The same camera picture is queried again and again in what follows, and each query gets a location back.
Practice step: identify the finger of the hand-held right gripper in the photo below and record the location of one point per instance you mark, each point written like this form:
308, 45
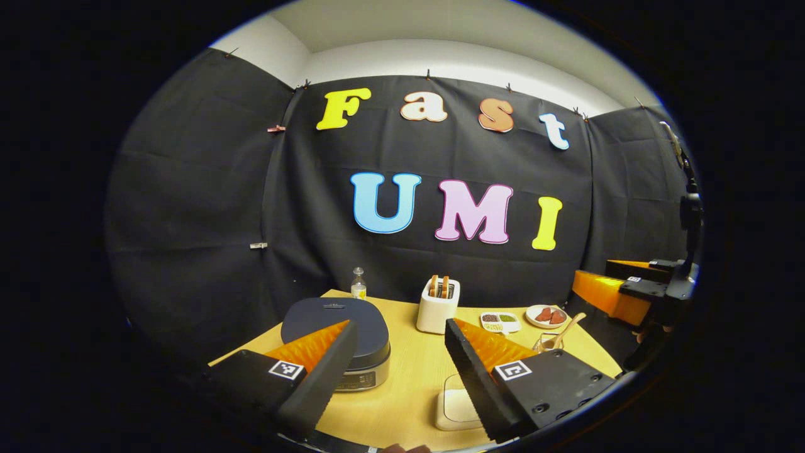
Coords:
635, 267
604, 296

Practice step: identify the dark rice cooker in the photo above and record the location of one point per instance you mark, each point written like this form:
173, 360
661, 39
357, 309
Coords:
333, 321

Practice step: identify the small glass bottle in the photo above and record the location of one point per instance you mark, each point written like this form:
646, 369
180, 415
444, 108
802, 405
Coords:
358, 288

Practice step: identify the black backdrop cloth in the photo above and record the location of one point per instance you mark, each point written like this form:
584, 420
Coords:
440, 264

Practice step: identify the white divided seasoning dish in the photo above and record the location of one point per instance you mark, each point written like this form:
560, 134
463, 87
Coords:
500, 321

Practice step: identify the clear tray of rice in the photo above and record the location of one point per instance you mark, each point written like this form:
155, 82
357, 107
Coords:
456, 402

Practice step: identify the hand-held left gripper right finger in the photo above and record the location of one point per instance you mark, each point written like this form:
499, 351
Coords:
478, 384

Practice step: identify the red meat slice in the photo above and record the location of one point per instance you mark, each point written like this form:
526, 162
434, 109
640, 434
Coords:
558, 317
543, 314

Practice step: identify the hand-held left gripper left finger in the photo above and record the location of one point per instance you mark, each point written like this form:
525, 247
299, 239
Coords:
321, 377

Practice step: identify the white plate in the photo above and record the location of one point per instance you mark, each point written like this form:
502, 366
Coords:
546, 324

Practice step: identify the white toaster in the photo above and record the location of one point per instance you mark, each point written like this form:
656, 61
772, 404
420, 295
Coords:
436, 318

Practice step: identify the toast bread slice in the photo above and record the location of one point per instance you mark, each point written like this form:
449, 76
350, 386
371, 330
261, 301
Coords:
434, 286
444, 287

